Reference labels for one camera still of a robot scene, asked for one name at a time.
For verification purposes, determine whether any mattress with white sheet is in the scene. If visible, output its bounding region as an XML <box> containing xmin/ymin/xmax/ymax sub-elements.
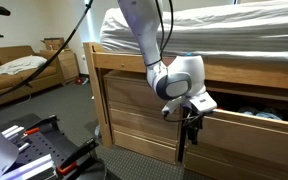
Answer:
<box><xmin>99</xmin><ymin>0</ymin><xmax>288</xmax><ymax>63</ymax></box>

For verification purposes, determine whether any light grey wrist camera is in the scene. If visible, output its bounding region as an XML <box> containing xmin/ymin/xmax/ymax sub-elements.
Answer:
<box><xmin>161</xmin><ymin>97</ymin><xmax>185</xmax><ymax>117</ymax></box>

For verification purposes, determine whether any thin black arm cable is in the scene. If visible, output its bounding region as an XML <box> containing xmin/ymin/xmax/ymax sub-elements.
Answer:
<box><xmin>154</xmin><ymin>0</ymin><xmax>175</xmax><ymax>67</ymax></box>

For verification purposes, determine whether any blue cloth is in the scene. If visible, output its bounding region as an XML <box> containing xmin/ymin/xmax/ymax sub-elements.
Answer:
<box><xmin>238</xmin><ymin>106</ymin><xmax>283</xmax><ymax>121</ymax></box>

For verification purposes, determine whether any wooden dresser all drawers shut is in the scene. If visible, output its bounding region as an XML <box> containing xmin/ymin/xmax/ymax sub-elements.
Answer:
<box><xmin>103</xmin><ymin>70</ymin><xmax>188</xmax><ymax>166</ymax></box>

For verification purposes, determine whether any large aluminium extrusion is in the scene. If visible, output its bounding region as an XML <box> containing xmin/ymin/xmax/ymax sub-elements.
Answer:
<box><xmin>0</xmin><ymin>153</ymin><xmax>57</xmax><ymax>180</ymax></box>

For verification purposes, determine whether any brown sofa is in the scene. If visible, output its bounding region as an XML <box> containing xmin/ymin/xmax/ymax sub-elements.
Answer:
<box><xmin>0</xmin><ymin>45</ymin><xmax>64</xmax><ymax>110</ymax></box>

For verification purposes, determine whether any cardboard box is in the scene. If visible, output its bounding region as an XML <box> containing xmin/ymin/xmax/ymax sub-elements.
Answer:
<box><xmin>41</xmin><ymin>37</ymin><xmax>67</xmax><ymax>52</ymax></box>

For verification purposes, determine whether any black perforated table plate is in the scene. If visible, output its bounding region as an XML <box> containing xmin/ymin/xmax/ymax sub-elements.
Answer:
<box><xmin>0</xmin><ymin>113</ymin><xmax>108</xmax><ymax>180</ymax></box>

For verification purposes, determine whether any wooden drawer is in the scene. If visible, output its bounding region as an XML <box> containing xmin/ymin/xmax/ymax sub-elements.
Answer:
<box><xmin>182</xmin><ymin>84</ymin><xmax>288</xmax><ymax>180</ymax></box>
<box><xmin>183</xmin><ymin>106</ymin><xmax>288</xmax><ymax>171</ymax></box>

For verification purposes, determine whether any thin silver aluminium bar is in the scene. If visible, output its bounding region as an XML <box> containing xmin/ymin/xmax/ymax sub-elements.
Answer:
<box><xmin>4</xmin><ymin>127</ymin><xmax>26</xmax><ymax>140</ymax></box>
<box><xmin>1</xmin><ymin>124</ymin><xmax>20</xmax><ymax>135</ymax></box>

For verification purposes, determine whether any white blanket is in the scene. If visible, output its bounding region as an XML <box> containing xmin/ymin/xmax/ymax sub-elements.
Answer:
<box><xmin>0</xmin><ymin>55</ymin><xmax>48</xmax><ymax>76</ymax></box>

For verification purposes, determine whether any small wooden dresser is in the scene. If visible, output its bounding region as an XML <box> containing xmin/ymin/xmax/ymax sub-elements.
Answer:
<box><xmin>39</xmin><ymin>49</ymin><xmax>80</xmax><ymax>84</ymax></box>

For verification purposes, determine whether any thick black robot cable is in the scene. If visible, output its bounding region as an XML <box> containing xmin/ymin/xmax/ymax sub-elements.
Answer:
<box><xmin>0</xmin><ymin>0</ymin><xmax>95</xmax><ymax>105</ymax></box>

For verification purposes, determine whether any wooden bed frame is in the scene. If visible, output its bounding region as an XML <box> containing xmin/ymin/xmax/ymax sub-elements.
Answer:
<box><xmin>83</xmin><ymin>41</ymin><xmax>288</xmax><ymax>148</ymax></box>

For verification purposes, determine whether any black clamp orange handle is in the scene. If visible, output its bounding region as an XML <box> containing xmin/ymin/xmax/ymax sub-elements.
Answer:
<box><xmin>56</xmin><ymin>138</ymin><xmax>98</xmax><ymax>176</ymax></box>
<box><xmin>23</xmin><ymin>114</ymin><xmax>60</xmax><ymax>136</ymax></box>

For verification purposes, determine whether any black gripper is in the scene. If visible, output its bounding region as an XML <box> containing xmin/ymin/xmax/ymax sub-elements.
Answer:
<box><xmin>182</xmin><ymin>111</ymin><xmax>206</xmax><ymax>145</ymax></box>

